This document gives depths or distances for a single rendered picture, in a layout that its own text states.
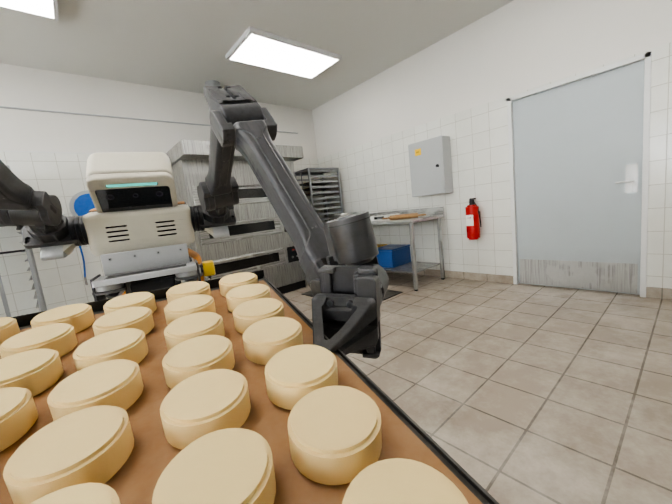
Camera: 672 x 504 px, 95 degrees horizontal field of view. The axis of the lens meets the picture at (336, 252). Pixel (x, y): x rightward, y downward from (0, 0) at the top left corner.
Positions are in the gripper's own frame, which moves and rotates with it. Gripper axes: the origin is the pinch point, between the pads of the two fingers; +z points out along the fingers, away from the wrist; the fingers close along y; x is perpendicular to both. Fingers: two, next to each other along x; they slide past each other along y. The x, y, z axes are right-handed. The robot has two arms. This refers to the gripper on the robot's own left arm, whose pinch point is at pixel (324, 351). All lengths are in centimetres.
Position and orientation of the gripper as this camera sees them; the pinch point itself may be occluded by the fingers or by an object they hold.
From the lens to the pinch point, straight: 27.5
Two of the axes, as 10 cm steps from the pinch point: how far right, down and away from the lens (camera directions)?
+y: 0.7, 9.7, 2.1
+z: -2.9, 2.2, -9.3
